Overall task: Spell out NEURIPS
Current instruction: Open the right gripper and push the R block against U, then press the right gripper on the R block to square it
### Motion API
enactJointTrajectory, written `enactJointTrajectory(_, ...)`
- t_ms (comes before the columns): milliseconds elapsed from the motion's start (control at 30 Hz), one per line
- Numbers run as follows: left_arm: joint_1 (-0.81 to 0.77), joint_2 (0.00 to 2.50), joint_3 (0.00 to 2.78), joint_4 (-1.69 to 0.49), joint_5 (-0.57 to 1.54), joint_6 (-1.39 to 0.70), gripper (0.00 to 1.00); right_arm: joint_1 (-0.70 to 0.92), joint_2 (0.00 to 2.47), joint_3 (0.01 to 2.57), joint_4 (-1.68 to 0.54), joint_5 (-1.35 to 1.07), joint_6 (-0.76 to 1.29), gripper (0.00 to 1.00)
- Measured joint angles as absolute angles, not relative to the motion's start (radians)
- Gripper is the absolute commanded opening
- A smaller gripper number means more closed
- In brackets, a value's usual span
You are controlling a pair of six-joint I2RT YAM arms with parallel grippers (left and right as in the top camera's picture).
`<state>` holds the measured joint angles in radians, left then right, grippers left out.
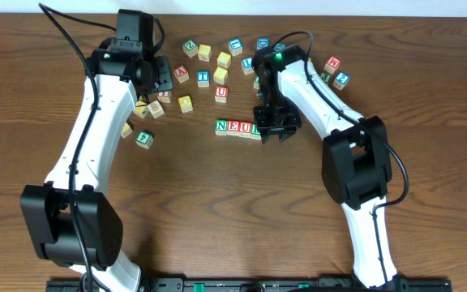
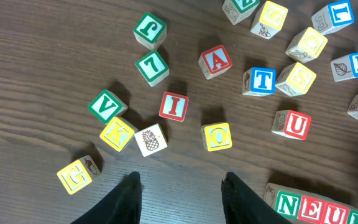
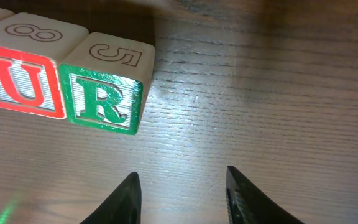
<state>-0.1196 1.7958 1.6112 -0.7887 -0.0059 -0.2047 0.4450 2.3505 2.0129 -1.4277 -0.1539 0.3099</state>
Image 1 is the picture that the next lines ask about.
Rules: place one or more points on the green B block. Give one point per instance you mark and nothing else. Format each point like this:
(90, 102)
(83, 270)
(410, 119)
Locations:
(256, 83)

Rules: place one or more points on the blue 2 block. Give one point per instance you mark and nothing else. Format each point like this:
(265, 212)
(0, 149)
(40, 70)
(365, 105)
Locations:
(341, 80)

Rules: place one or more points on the yellow block far left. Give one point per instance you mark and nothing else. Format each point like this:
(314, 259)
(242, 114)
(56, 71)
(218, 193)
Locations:
(126, 130)

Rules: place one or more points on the red E block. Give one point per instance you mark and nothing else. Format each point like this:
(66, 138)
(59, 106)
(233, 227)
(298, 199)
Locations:
(233, 127)

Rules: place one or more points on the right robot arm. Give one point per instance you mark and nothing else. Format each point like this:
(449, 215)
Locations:
(356, 166)

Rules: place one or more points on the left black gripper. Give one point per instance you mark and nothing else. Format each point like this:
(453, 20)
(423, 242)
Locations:
(163, 73)

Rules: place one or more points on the red M block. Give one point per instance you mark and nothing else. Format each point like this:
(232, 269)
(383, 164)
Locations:
(332, 64)

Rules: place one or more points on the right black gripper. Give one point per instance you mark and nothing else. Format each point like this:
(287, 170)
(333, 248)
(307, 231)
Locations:
(276, 122)

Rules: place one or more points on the blue T block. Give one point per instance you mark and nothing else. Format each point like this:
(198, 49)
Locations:
(203, 79)

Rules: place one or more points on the green N block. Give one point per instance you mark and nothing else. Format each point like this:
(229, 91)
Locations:
(221, 126)

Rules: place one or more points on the red I block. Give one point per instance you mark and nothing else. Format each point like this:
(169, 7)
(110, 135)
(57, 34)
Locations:
(164, 97)

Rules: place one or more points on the red u block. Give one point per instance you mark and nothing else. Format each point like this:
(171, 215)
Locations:
(244, 129)
(221, 94)

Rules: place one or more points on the yellow C block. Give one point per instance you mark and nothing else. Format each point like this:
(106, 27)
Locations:
(224, 60)

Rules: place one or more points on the green R block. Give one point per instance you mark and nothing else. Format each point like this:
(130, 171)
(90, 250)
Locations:
(255, 134)

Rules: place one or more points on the blue L block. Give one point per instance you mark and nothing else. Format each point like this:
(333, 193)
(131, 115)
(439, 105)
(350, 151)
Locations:
(247, 67)

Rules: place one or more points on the green 4 block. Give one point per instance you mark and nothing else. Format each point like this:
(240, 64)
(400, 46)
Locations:
(144, 139)

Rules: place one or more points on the blue block top row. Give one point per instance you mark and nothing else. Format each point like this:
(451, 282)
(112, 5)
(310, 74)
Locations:
(235, 46)

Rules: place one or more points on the yellow block beside V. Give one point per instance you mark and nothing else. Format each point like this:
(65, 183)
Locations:
(141, 109)

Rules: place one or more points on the blue D block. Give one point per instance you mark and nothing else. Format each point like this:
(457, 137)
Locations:
(262, 43)

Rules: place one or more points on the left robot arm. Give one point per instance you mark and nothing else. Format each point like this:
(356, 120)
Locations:
(69, 218)

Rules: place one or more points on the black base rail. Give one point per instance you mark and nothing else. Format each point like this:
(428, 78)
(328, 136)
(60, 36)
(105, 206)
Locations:
(398, 284)

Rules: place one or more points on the red A block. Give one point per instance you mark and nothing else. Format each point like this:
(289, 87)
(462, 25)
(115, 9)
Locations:
(181, 73)

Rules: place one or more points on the yellow block top row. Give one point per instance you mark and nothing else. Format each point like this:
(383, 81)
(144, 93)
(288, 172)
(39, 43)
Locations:
(204, 52)

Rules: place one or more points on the yellow O block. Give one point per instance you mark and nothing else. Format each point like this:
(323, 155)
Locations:
(185, 103)

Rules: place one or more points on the green J block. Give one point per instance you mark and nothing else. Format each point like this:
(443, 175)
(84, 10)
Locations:
(325, 77)

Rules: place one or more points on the plain wooden picture block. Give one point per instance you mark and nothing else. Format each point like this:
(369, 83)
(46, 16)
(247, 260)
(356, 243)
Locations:
(156, 109)

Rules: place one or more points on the green Z block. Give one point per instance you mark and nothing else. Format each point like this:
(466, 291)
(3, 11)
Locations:
(190, 48)

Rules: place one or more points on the yellow S block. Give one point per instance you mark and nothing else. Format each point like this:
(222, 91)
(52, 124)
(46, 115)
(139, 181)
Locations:
(220, 75)

